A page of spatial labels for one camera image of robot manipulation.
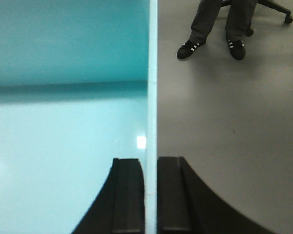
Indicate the light blue plastic bin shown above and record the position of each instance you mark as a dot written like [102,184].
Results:
[77,90]

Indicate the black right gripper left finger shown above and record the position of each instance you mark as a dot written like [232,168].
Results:
[119,207]

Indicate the black office chair base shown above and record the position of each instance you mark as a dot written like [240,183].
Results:
[269,4]

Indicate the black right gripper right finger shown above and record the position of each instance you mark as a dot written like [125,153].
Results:
[187,205]

